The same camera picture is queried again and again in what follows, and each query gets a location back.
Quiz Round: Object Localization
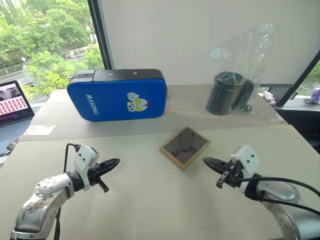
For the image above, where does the black window frame post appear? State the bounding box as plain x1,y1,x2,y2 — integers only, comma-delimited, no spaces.
87,0,113,71

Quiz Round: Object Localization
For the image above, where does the laptop computer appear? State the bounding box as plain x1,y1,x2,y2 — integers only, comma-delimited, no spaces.
0,80,36,156

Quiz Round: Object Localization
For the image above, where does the pink toy figure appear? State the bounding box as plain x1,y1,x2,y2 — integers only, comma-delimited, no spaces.
263,90,277,106

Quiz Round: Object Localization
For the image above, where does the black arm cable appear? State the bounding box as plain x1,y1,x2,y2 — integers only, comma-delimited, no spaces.
53,142,81,240
234,175,320,216

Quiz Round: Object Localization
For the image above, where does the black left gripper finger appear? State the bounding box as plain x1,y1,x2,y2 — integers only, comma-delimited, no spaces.
99,163,120,174
98,157,121,167

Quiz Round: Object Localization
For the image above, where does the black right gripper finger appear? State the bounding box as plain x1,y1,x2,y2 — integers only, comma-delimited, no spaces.
205,162,229,174
202,157,230,167

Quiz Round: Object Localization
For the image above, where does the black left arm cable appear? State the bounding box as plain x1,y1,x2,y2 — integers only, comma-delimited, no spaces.
53,142,81,240

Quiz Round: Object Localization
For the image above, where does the purple toy figure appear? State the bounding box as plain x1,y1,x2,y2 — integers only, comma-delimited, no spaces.
310,87,320,104

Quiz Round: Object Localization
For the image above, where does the blue cartoon print pad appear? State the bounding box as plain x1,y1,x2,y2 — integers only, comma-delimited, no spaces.
66,68,168,123

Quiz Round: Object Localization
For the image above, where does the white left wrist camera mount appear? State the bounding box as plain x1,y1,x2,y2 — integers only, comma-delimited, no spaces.
73,145,101,192

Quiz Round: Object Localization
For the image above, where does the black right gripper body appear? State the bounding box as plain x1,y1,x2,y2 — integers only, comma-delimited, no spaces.
215,159,248,190

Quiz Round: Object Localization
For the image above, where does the wooden framed dark tray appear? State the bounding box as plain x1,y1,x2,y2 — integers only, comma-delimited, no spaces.
159,126,212,171

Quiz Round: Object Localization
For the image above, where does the clear plastic bag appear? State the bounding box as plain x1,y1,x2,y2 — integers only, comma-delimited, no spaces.
204,23,277,119

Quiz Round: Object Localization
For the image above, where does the black cylindrical device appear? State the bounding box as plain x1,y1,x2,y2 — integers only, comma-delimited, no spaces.
205,71,256,117

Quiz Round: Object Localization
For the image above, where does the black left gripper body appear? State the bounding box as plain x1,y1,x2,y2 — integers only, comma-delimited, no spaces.
87,161,110,194

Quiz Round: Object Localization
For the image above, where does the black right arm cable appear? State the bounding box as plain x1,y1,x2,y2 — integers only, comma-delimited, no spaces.
234,175,320,216

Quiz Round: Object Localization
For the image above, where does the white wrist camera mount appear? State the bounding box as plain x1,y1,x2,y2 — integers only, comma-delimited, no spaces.
229,145,261,181
73,145,101,192

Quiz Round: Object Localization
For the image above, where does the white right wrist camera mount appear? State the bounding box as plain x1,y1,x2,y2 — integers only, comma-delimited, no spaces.
229,145,261,181

